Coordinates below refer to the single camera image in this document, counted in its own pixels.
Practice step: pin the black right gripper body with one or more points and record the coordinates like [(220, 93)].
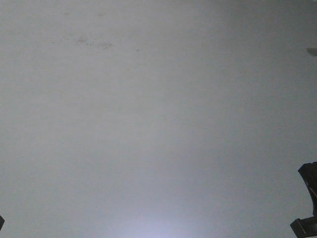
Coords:
[(307, 227)]

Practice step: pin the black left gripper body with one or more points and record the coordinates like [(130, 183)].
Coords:
[(1, 222)]

